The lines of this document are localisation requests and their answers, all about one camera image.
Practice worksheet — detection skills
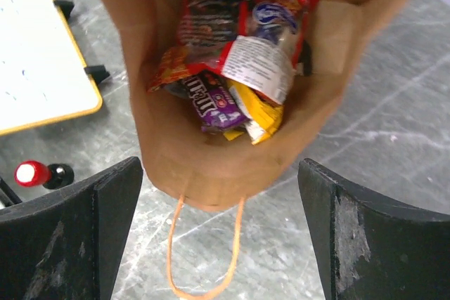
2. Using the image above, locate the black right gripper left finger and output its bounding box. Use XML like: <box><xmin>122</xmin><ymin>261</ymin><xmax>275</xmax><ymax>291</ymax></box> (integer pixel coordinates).
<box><xmin>1</xmin><ymin>157</ymin><xmax>143</xmax><ymax>299</ymax></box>

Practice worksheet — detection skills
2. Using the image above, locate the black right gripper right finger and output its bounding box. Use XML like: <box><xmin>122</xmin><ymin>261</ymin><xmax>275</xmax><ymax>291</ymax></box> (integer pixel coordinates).
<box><xmin>298</xmin><ymin>159</ymin><xmax>449</xmax><ymax>299</ymax></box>

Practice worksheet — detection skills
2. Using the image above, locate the red paper bag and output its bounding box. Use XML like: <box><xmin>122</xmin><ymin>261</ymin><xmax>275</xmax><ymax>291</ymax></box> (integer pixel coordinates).
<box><xmin>79</xmin><ymin>0</ymin><xmax>437</xmax><ymax>298</ymax></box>

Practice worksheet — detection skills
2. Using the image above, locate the red candy assortment bag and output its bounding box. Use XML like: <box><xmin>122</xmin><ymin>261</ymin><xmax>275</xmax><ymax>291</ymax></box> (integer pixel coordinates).
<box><xmin>148</xmin><ymin>0</ymin><xmax>319</xmax><ymax>105</ymax></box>

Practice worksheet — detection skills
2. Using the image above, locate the red cap black marker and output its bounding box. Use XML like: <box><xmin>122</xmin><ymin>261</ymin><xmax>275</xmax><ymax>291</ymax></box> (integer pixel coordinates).
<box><xmin>14</xmin><ymin>160</ymin><xmax>75</xmax><ymax>190</ymax></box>

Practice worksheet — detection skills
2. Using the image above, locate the yellow snack packet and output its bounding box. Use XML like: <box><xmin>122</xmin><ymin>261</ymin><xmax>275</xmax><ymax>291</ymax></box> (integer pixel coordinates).
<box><xmin>226</xmin><ymin>80</ymin><xmax>284</xmax><ymax>145</ymax></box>

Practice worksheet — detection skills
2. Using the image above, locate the purple M&M's packet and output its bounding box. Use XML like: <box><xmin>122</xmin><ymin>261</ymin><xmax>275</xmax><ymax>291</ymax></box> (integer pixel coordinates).
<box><xmin>181</xmin><ymin>70</ymin><xmax>249</xmax><ymax>133</ymax></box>

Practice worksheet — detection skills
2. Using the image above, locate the small whiteboard yellow frame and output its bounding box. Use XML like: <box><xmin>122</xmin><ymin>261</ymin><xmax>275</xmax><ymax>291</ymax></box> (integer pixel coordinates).
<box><xmin>1</xmin><ymin>0</ymin><xmax>110</xmax><ymax>135</ymax></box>

